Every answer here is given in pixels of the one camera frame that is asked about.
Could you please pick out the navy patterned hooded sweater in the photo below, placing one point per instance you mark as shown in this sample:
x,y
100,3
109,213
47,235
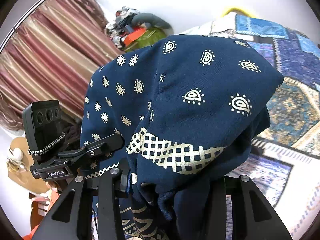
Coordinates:
x,y
188,108

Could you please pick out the orange box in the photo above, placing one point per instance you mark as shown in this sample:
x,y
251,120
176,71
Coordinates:
x,y
137,33

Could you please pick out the black phone on mount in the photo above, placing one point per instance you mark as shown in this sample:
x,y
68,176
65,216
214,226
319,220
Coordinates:
x,y
43,131

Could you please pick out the pile of clutter clothes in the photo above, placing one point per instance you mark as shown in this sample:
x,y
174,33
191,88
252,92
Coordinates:
x,y
118,29

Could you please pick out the blue patchwork quilt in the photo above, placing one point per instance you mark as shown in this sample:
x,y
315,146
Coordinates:
x,y
285,160

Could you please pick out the green storage box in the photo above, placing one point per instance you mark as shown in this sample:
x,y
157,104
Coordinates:
x,y
150,37

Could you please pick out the yellow blanket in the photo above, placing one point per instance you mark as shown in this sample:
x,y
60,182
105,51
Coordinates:
x,y
237,11

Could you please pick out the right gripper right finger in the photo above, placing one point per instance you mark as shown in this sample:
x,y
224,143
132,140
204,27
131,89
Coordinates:
x,y
253,217

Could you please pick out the striped red beige curtain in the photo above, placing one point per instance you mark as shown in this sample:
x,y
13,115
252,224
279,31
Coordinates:
x,y
52,56

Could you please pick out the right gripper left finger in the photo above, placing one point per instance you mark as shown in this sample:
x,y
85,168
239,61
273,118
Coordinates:
x,y
71,215

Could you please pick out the grey bolster pillow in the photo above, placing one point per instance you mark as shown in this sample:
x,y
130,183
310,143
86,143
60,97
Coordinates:
x,y
151,19

